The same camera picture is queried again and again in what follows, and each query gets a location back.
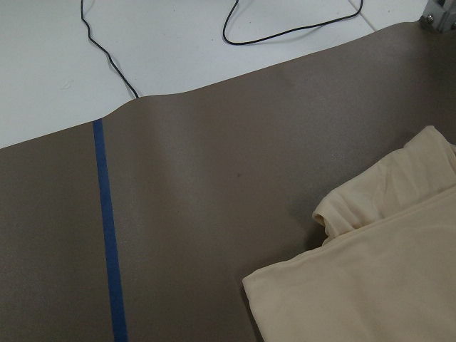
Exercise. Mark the aluminium frame post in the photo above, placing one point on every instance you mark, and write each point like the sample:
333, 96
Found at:
440, 15

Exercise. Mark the beige long-sleeve printed shirt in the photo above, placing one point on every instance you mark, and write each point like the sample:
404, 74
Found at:
386, 271

